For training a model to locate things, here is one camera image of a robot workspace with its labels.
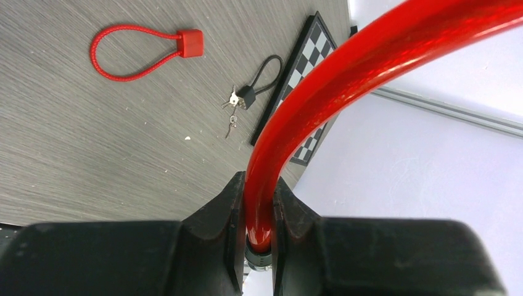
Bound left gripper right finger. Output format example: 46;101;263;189
272;180;506;295

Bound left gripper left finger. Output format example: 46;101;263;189
1;172;245;295

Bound small silver keys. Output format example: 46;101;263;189
221;85;242;111

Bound black cable padlock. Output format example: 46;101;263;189
236;54;283;110

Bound red hose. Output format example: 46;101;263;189
243;0;523;272

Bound red cable padlock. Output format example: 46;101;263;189
89;24;205;82

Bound black white chessboard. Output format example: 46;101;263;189
250;11;337;145

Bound aluminium frame post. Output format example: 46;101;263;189
371;87;522;139

